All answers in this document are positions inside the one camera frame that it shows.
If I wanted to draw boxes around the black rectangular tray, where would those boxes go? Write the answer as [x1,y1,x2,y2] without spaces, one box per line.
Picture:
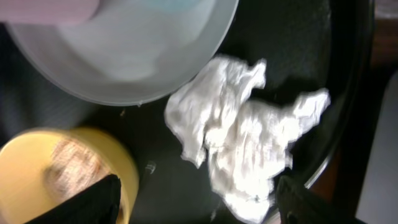
[356,73,397,224]

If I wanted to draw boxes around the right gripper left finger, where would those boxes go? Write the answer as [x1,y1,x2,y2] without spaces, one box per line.
[27,174,121,224]

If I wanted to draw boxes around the blue cup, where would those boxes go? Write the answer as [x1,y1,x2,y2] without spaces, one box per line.
[144,0,201,12]

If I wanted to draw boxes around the grey plate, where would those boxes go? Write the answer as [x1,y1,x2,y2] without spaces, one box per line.
[6,0,238,106]

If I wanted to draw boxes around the yellow bowl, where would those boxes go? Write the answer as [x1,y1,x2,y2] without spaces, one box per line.
[1,128,139,224]

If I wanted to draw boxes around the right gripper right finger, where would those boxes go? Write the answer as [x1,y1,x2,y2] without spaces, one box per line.
[275,175,365,224]

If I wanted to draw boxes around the white napkin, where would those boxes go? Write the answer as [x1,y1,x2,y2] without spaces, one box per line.
[165,57,330,223]

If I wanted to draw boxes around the food scraps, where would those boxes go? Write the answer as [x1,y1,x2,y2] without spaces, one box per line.
[44,139,111,202]

